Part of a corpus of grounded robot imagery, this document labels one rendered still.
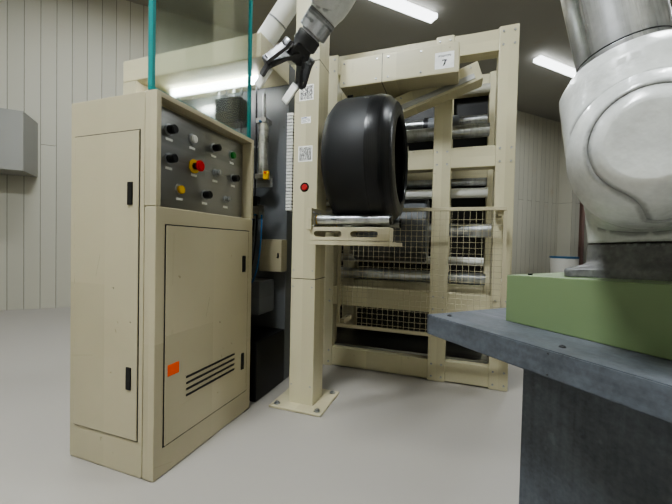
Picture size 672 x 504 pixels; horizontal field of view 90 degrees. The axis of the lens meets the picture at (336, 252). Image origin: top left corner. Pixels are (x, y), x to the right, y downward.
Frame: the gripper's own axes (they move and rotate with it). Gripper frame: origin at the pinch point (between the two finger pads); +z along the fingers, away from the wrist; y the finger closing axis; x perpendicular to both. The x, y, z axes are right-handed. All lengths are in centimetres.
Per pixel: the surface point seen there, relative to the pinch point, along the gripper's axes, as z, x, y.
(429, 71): -46, -4, -83
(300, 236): 48, 19, -46
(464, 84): -54, 8, -99
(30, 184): 282, -286, -76
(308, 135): 12, -13, -48
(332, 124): -1.7, 3.6, -32.7
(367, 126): -10.5, 15.9, -34.1
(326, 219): 30, 25, -41
